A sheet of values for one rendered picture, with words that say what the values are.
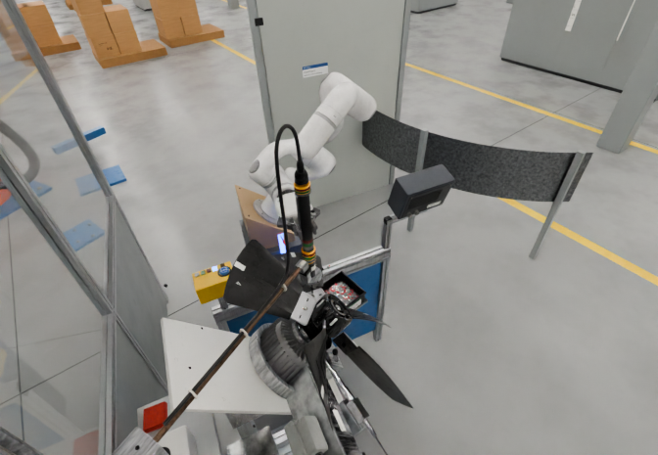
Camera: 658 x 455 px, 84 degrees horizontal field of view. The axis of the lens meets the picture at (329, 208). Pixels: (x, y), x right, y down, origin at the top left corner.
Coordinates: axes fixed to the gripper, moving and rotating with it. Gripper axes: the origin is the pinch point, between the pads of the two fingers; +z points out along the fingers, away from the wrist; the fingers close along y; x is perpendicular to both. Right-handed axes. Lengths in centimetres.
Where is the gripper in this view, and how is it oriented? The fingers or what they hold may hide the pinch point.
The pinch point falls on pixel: (305, 229)
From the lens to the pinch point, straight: 104.5
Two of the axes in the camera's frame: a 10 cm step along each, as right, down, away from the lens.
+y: -9.1, 2.9, -3.0
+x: -0.3, -7.7, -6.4
